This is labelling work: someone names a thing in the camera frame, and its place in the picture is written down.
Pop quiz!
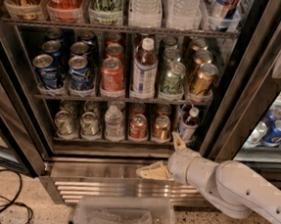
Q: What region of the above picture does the clear plastic bin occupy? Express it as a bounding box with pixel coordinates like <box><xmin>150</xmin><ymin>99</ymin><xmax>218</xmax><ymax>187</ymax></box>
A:
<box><xmin>73</xmin><ymin>196</ymin><xmax>176</xmax><ymax>224</ymax></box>

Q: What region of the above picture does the blue pepsi can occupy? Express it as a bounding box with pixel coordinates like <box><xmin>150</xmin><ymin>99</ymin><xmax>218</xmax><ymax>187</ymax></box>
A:
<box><xmin>32</xmin><ymin>54</ymin><xmax>64</xmax><ymax>90</ymax></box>
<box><xmin>69</xmin><ymin>56</ymin><xmax>95</xmax><ymax>91</ymax></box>

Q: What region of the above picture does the orange soda can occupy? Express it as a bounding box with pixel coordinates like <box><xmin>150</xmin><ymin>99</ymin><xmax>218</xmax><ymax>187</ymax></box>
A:
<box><xmin>156</xmin><ymin>103</ymin><xmax>172</xmax><ymax>116</ymax></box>
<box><xmin>152</xmin><ymin>115</ymin><xmax>171</xmax><ymax>143</ymax></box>

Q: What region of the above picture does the tea bottle bottom shelf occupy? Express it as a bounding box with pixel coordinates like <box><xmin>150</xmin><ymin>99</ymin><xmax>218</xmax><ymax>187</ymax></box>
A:
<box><xmin>176</xmin><ymin>105</ymin><xmax>202</xmax><ymax>146</ymax></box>

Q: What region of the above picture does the green can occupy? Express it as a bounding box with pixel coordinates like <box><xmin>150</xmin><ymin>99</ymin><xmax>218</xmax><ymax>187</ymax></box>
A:
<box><xmin>54</xmin><ymin>111</ymin><xmax>77</xmax><ymax>139</ymax></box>
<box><xmin>80</xmin><ymin>112</ymin><xmax>101</xmax><ymax>139</ymax></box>

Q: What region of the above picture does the fridge glass door right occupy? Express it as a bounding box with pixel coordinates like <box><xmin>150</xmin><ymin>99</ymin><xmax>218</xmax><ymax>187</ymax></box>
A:
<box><xmin>199</xmin><ymin>0</ymin><xmax>281</xmax><ymax>162</ymax></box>

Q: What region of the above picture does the green can middle shelf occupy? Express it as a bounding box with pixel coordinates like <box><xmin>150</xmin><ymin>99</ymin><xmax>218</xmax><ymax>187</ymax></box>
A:
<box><xmin>159</xmin><ymin>61</ymin><xmax>186</xmax><ymax>100</ymax></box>

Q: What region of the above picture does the gold can middle shelf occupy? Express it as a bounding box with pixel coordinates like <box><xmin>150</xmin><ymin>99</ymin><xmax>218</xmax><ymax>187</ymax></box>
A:
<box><xmin>189</xmin><ymin>63</ymin><xmax>218</xmax><ymax>97</ymax></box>

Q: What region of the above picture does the tea bottle shelf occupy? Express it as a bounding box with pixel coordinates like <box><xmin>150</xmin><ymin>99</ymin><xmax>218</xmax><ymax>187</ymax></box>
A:
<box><xmin>131</xmin><ymin>38</ymin><xmax>159</xmax><ymax>99</ymax></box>
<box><xmin>176</xmin><ymin>105</ymin><xmax>202</xmax><ymax>146</ymax></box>

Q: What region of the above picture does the red can shelf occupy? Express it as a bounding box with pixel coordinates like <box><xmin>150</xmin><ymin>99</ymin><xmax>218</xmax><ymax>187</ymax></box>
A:
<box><xmin>129</xmin><ymin>113</ymin><xmax>148</xmax><ymax>141</ymax></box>
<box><xmin>100</xmin><ymin>57</ymin><xmax>124</xmax><ymax>97</ymax></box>

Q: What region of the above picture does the blue pepsi can right fridge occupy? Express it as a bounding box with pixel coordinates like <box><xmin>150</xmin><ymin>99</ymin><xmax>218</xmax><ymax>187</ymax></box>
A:
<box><xmin>262</xmin><ymin>120</ymin><xmax>281</xmax><ymax>147</ymax></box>

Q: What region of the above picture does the orange soda can behind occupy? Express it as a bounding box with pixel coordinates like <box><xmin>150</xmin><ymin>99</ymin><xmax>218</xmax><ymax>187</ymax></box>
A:
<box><xmin>156</xmin><ymin>103</ymin><xmax>172</xmax><ymax>116</ymax></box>

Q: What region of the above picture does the red can middle shelf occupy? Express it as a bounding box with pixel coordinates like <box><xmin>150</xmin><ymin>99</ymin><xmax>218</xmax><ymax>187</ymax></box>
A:
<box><xmin>100</xmin><ymin>57</ymin><xmax>124</xmax><ymax>97</ymax></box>

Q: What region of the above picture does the red bull can top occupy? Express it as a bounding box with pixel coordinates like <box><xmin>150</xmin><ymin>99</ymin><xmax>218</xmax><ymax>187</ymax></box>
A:
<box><xmin>209</xmin><ymin>0</ymin><xmax>240</xmax><ymax>32</ymax></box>

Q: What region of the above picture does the water bottle bottom shelf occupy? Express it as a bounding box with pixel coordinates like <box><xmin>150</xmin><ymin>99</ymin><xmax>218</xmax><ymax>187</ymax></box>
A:
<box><xmin>105</xmin><ymin>106</ymin><xmax>124</xmax><ymax>142</ymax></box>

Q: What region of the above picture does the orange soda can front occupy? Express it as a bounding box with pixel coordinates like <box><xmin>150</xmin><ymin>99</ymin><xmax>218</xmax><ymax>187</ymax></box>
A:
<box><xmin>152</xmin><ymin>115</ymin><xmax>171</xmax><ymax>143</ymax></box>

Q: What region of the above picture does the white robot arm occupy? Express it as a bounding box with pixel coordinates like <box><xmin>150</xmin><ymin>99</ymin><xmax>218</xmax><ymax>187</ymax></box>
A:
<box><xmin>136</xmin><ymin>133</ymin><xmax>281</xmax><ymax>224</ymax></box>

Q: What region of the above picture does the blue pepsi can left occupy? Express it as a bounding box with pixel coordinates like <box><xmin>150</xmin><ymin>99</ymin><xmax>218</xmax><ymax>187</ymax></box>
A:
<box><xmin>32</xmin><ymin>54</ymin><xmax>64</xmax><ymax>90</ymax></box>

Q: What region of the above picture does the red can bottom rear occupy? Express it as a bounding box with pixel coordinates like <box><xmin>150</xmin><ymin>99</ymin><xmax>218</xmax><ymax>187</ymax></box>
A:
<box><xmin>130</xmin><ymin>103</ymin><xmax>147</xmax><ymax>115</ymax></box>

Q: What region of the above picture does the tea bottle middle shelf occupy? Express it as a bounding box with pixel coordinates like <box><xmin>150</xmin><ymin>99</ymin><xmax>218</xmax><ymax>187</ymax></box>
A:
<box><xmin>131</xmin><ymin>38</ymin><xmax>159</xmax><ymax>99</ymax></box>

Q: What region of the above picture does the green can bottom left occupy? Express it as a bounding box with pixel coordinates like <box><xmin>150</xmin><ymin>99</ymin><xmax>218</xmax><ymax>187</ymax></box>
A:
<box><xmin>54</xmin><ymin>111</ymin><xmax>77</xmax><ymax>139</ymax></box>

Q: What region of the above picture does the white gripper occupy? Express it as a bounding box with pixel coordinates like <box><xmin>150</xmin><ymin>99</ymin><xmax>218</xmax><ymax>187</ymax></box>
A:
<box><xmin>136</xmin><ymin>132</ymin><xmax>201</xmax><ymax>185</ymax></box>

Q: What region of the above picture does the red can bottom shelf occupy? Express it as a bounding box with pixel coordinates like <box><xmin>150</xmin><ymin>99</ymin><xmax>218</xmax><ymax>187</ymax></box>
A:
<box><xmin>129</xmin><ymin>113</ymin><xmax>148</xmax><ymax>141</ymax></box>

